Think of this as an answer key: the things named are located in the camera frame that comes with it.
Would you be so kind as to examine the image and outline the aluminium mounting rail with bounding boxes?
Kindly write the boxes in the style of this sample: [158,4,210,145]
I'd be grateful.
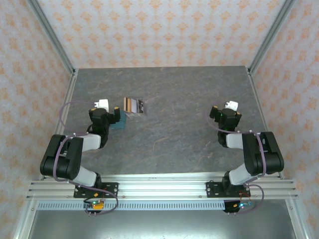
[26,174,299,200]

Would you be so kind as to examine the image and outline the grey metal sheet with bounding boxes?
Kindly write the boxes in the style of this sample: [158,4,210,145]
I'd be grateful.
[27,210,300,239]

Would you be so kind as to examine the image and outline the purple cable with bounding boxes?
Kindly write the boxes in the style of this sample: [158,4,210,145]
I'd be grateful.
[53,100,119,216]
[205,101,267,216]

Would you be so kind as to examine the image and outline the grey slotted cable duct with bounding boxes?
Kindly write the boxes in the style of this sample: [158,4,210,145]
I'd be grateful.
[37,201,287,212]

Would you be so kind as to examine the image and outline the aluminium side rail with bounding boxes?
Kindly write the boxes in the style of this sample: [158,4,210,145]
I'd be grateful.
[39,69,79,180]
[246,67,285,180]

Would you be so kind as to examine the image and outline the aluminium frame post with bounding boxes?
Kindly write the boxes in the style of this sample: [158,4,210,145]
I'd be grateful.
[26,0,76,75]
[248,0,298,74]

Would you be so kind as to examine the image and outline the aluminium frame leg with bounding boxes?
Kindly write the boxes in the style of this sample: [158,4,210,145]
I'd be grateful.
[285,199,309,239]
[13,199,38,239]

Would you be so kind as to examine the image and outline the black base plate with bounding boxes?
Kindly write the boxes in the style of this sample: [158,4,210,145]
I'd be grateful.
[73,182,119,199]
[205,181,250,199]

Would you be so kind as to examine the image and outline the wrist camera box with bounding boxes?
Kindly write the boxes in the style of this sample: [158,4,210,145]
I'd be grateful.
[94,99,110,112]
[225,100,239,111]

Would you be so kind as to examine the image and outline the teal card holder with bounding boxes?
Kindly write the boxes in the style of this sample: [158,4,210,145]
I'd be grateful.
[110,111,127,130]

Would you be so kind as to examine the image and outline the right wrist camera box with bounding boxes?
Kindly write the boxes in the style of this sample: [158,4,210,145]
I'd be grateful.
[225,100,239,111]

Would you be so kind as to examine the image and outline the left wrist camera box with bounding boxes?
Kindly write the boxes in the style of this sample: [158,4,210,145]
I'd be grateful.
[94,99,110,112]

